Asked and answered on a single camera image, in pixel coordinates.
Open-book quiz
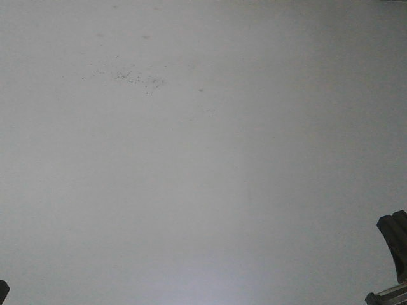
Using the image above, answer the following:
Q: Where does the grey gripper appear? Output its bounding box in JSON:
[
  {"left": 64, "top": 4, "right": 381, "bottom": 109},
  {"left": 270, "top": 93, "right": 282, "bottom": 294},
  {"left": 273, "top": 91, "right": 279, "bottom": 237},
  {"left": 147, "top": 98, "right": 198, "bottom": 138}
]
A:
[{"left": 365, "top": 210, "right": 406, "bottom": 305}]

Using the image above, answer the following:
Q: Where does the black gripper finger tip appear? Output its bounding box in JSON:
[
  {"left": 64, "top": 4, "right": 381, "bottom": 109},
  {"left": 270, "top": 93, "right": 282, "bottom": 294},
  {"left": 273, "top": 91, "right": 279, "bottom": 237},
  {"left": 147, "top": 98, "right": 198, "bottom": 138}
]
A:
[{"left": 0, "top": 280, "right": 10, "bottom": 304}]

